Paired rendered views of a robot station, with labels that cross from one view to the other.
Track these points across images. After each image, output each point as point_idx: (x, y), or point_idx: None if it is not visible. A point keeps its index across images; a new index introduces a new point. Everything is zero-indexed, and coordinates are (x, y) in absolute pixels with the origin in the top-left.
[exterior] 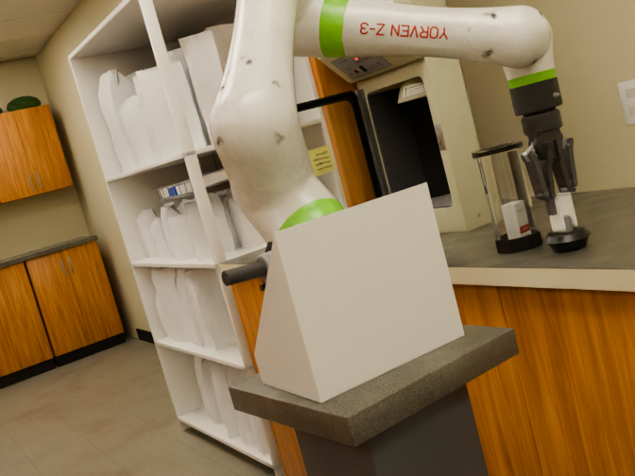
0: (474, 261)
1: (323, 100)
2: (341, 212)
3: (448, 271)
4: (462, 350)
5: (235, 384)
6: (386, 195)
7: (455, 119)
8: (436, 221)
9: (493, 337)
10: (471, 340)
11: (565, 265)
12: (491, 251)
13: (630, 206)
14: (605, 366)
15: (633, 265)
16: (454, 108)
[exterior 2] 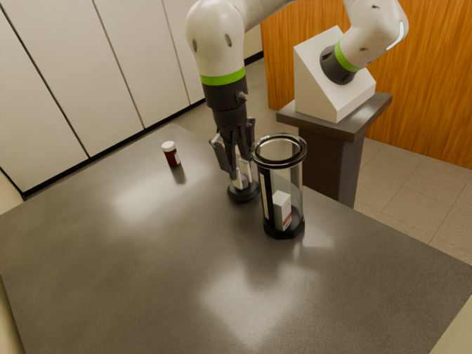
0: (321, 206)
1: None
2: (320, 34)
3: (294, 86)
4: (292, 102)
5: (390, 94)
6: (307, 40)
7: (443, 351)
8: (293, 64)
9: (282, 108)
10: (291, 107)
11: (251, 164)
12: (310, 227)
13: (161, 310)
14: None
15: None
16: (455, 338)
